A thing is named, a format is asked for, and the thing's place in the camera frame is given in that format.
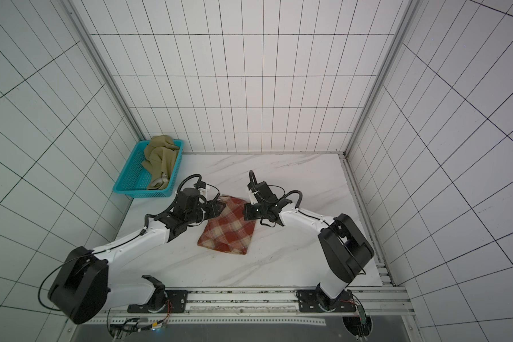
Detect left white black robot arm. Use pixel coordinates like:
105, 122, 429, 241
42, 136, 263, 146
47, 188, 226, 324

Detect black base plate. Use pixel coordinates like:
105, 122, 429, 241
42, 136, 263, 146
296, 286, 357, 314
127, 289, 188, 314

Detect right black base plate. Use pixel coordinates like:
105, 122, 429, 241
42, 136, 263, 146
296, 286, 357, 314

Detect red plaid skirt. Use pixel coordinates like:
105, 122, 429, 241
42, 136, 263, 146
198, 195, 256, 255

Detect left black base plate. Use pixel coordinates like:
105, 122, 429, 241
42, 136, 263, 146
127, 289, 188, 314

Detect electronics wiring board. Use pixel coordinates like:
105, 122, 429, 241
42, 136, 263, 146
342, 299, 373, 341
105, 300, 173, 341

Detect left electronics wiring board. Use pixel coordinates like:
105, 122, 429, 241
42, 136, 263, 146
105, 300, 173, 341

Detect olive green skirt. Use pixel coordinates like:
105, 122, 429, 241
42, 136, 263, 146
141, 135, 180, 190

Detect right electronics wiring board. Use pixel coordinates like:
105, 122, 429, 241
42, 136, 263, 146
342, 299, 373, 341

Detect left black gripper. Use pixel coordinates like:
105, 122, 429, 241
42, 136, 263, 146
187, 199, 227, 224

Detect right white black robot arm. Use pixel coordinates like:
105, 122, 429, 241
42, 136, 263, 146
243, 178, 375, 312

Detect aluminium mounting rail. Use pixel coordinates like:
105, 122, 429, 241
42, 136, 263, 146
85, 286, 416, 324

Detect teal plastic basket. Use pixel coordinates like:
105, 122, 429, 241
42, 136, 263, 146
113, 140, 184, 198

